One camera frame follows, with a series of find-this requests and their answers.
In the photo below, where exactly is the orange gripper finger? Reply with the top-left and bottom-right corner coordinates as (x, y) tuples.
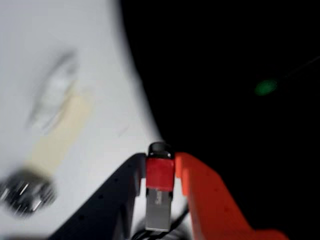
(174, 152), (290, 240)

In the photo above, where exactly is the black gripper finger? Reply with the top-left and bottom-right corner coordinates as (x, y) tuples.
(47, 153), (147, 240)

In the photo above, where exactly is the red and silver usb stick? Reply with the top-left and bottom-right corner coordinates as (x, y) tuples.
(144, 141), (176, 232)

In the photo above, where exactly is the black fabric bag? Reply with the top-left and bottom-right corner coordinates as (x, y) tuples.
(119, 0), (320, 240)

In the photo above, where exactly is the silver wristwatch with dark dial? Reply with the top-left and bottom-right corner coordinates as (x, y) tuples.
(0, 168), (57, 216)

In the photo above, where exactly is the long beige tape strip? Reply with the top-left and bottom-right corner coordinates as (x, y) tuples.
(27, 93), (95, 173)

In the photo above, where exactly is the black marker with green cap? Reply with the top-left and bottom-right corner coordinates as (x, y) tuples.
(253, 56), (320, 97)

